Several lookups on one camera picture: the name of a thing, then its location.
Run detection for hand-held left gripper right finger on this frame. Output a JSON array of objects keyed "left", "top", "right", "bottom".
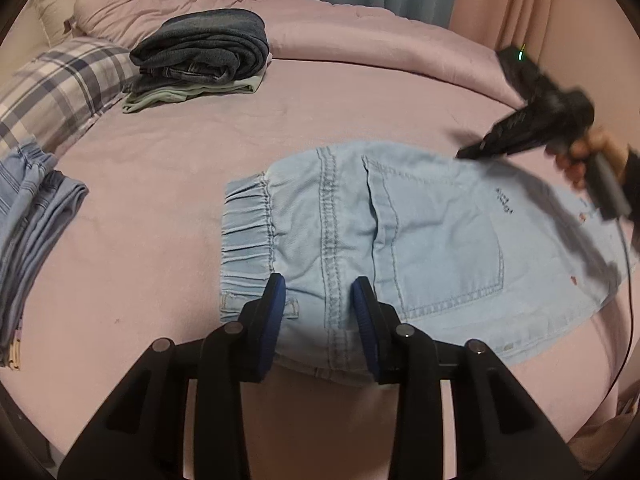
[{"left": 350, "top": 276, "right": 586, "bottom": 480}]

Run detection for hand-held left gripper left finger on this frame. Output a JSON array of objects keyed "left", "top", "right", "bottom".
[{"left": 56, "top": 274, "right": 287, "bottom": 480}]

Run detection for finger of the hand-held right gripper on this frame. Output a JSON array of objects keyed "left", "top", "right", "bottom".
[{"left": 456, "top": 109, "right": 536, "bottom": 162}]

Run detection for light blue denim pants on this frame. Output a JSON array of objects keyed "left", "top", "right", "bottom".
[{"left": 218, "top": 141, "right": 640, "bottom": 387}]

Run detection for folded blue striped pants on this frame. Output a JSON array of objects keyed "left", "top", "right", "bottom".
[{"left": 0, "top": 137, "right": 90, "bottom": 370}]

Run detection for person's right hand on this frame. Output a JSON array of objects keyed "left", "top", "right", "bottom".
[{"left": 545, "top": 130, "right": 628, "bottom": 192}]

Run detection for pink curtain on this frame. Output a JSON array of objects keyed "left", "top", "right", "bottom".
[{"left": 449, "top": 0, "right": 568, "bottom": 56}]

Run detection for pink bed sheet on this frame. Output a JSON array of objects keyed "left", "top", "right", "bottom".
[{"left": 0, "top": 55, "right": 637, "bottom": 480}]

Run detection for pink duvet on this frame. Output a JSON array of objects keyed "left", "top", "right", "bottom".
[{"left": 74, "top": 0, "right": 528, "bottom": 111}]

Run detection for folded pale green garment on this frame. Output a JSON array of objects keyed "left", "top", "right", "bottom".
[{"left": 121, "top": 74, "right": 263, "bottom": 114}]

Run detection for folded dark denim jeans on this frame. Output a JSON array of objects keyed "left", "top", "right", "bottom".
[{"left": 129, "top": 8, "right": 273, "bottom": 86}]

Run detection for large plaid pillow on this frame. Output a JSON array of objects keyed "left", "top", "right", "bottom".
[{"left": 0, "top": 37, "right": 143, "bottom": 158}]

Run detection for white plush toy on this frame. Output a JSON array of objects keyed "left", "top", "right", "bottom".
[{"left": 34, "top": 0, "right": 95, "bottom": 46}]

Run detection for black cable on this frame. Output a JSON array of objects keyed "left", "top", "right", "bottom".
[{"left": 602, "top": 215, "right": 633, "bottom": 406}]

